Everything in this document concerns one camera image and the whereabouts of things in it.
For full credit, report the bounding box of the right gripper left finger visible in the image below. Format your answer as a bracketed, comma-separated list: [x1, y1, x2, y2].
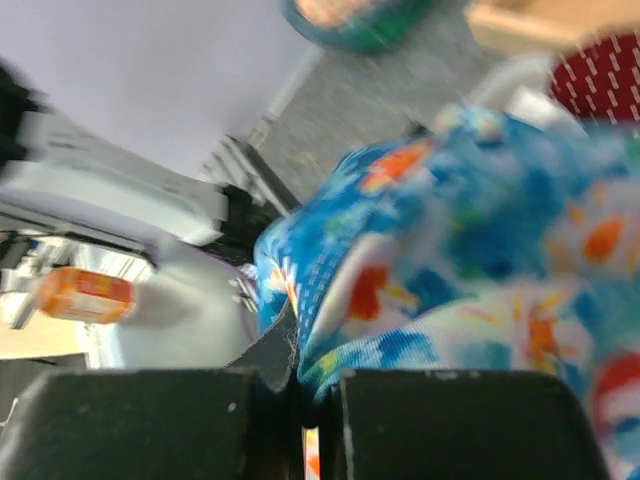
[1, 307, 304, 479]

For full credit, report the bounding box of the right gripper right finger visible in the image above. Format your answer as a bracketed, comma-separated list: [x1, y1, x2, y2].
[319, 370, 610, 480]

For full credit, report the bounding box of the blue floral skirt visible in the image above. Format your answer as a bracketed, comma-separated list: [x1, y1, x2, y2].
[254, 105, 639, 479]

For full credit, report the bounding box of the red polka dot skirt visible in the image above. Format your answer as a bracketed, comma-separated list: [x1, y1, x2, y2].
[548, 28, 639, 124]

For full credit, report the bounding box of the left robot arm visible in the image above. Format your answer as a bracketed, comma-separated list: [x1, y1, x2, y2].
[1, 64, 228, 249]

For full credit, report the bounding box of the orange white bottle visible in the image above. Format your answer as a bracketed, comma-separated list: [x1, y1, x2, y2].
[36, 267, 136, 325]

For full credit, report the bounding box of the white plastic laundry basket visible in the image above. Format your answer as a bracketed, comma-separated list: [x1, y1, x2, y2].
[464, 53, 584, 134]

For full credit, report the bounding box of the teal laundry basket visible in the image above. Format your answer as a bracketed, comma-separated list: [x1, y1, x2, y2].
[281, 0, 431, 54]

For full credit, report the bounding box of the wooden clothes rack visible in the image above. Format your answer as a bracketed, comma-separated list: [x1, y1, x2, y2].
[465, 0, 639, 55]

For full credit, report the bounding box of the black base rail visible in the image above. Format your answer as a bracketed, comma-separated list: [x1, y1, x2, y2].
[207, 137, 300, 266]

